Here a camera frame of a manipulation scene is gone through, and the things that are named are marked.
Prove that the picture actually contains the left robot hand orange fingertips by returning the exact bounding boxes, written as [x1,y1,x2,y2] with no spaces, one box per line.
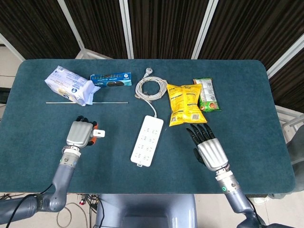
[66,115,98,149]

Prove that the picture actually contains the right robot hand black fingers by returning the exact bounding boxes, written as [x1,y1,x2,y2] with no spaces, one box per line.
[186,123,230,172]

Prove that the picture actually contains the small white plug adapter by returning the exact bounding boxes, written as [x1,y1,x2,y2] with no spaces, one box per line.
[92,128,106,139]

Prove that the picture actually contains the white power strip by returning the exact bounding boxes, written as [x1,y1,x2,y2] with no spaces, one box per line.
[130,115,165,168]

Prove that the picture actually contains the thin metal rod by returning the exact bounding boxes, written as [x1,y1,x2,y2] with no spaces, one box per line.
[46,101,129,105]

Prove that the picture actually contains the teal table cloth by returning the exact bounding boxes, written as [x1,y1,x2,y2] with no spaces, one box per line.
[0,58,296,195]

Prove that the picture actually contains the white blue wipes pack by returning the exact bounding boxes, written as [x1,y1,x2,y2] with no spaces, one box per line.
[44,65,102,107]

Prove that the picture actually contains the yellow snack bag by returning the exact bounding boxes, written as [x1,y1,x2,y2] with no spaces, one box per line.
[166,83,208,127]

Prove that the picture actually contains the green snack bag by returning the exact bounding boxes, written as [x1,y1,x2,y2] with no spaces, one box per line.
[192,78,222,113]

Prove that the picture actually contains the blue cookie box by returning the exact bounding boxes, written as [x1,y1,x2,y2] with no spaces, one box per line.
[89,72,133,89]

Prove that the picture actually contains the white metal rack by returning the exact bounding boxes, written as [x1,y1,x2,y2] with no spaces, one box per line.
[275,104,304,141]

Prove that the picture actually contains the blue-grey robot torso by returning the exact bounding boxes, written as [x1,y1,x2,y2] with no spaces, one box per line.
[95,193,198,228]

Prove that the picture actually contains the dark folding screen partition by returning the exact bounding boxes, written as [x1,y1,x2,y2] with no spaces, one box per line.
[0,0,304,114]

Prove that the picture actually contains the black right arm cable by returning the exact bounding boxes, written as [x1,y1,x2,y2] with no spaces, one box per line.
[246,196,260,216]

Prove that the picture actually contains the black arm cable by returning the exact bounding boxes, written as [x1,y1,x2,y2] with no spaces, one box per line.
[246,196,260,216]
[4,182,53,228]

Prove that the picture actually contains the black floor cable bundle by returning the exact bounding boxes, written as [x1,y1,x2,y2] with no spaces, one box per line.
[76,193,105,228]

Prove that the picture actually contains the white cable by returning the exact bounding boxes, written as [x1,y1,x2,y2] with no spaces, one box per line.
[134,67,168,118]

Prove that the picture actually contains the beige floor cable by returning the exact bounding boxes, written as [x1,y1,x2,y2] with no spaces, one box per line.
[56,201,89,228]

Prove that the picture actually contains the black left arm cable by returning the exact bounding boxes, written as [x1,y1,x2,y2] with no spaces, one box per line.
[4,182,53,228]

